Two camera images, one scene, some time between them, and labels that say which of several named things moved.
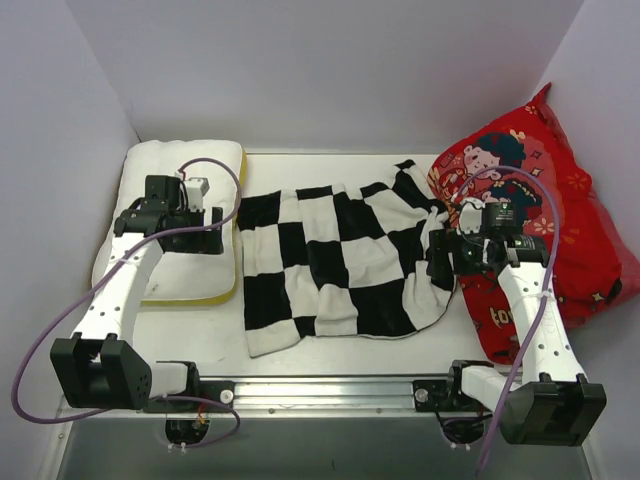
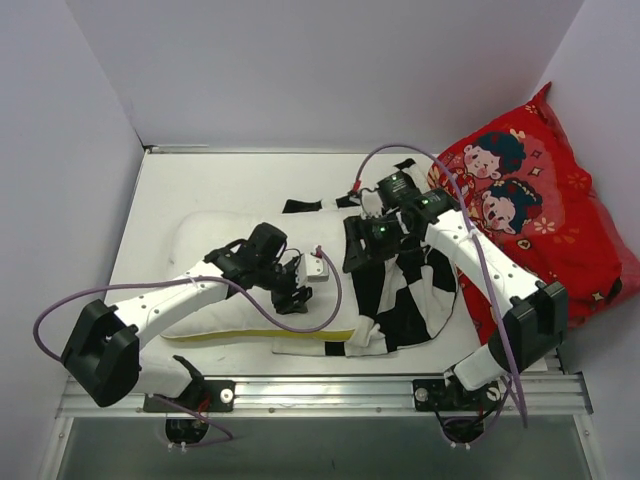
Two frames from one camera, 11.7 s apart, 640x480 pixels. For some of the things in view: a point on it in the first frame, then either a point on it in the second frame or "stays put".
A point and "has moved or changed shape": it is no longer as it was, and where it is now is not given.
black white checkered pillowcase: [342, 261] has moved or changed shape
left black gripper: [215, 230] → [291, 293]
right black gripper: [439, 256] → [356, 240]
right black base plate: [445, 396] stays put
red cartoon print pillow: [538, 162] stays put
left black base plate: [219, 390] stays put
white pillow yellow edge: [181, 277] → [316, 240]
